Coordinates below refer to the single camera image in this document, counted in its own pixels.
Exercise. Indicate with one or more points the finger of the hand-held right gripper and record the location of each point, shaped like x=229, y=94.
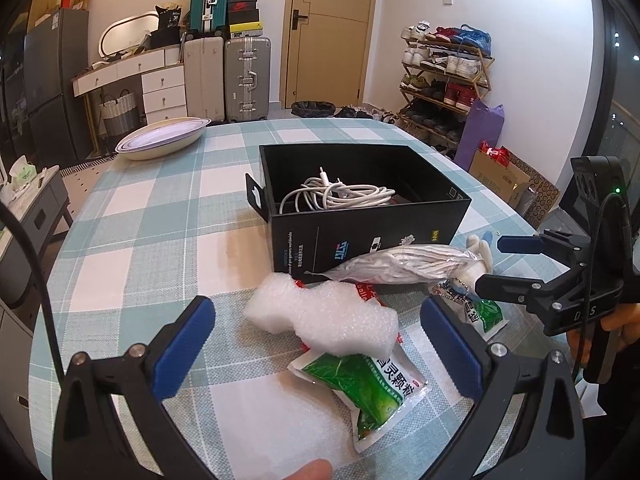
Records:
x=520, y=244
x=505, y=286

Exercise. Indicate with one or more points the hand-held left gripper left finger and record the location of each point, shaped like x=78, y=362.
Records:
x=182, y=355

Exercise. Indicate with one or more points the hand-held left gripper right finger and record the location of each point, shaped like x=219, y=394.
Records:
x=450, y=355

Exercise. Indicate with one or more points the green white granule packet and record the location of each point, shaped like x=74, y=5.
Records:
x=370, y=375
x=487, y=312

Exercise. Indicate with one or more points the red snack packet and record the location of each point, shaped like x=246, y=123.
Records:
x=367, y=292

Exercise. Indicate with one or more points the white foam piece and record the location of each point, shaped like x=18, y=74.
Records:
x=320, y=310

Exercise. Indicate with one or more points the black cardboard box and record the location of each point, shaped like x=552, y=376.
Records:
x=310, y=245

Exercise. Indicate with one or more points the person's right hand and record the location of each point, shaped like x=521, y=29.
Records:
x=622, y=321

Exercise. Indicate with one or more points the person's left hand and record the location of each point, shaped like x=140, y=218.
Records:
x=311, y=471

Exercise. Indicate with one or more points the brown patterned doormat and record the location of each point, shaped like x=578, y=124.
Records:
x=542, y=195

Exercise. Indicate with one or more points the brown cardboard box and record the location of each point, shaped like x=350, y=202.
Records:
x=500, y=180

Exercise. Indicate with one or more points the purple bag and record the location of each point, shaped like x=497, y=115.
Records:
x=480, y=130

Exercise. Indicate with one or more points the wooden shoe rack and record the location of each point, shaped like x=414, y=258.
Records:
x=487, y=67

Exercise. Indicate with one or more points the collection of assorted shoes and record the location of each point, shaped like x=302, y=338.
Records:
x=450, y=65

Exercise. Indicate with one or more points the grey coffee table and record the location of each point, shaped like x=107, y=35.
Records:
x=30, y=230

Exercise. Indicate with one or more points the pairs of floor shoes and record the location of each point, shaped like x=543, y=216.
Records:
x=360, y=112

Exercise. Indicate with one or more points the white oval dish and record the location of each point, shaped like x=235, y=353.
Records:
x=160, y=140

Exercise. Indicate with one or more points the green white tissue pack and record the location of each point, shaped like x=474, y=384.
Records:
x=22, y=170

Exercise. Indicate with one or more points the black trash bag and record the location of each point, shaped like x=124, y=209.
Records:
x=312, y=109

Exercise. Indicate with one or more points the woven laundry basket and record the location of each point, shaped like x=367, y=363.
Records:
x=119, y=115

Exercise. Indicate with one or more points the white drawer dresser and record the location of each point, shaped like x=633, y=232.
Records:
x=160, y=85

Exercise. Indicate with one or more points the beige suitcase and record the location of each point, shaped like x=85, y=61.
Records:
x=202, y=80

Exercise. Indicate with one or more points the wooden door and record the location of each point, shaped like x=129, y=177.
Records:
x=330, y=35

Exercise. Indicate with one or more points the silver suitcase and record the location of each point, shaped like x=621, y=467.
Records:
x=247, y=80

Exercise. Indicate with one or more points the grey refrigerator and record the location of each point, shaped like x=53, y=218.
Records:
x=55, y=85

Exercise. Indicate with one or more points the black paper bag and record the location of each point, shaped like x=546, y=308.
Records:
x=165, y=30

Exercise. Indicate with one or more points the oval white mirror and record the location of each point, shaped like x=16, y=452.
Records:
x=125, y=30

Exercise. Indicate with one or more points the black yellow shoe box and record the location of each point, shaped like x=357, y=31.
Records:
x=246, y=30

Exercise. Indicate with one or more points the red logo shoe box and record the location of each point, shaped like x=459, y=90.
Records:
x=244, y=11

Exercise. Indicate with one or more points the teal suitcase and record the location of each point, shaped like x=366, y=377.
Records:
x=207, y=0

